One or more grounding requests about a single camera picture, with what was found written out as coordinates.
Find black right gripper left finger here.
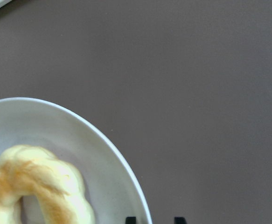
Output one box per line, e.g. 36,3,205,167
126,217,136,224

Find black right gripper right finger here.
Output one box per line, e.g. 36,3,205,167
174,217,187,224

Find glazed ring donut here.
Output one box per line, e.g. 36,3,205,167
0,145,95,224

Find white round plate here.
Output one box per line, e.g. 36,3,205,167
0,98,152,224

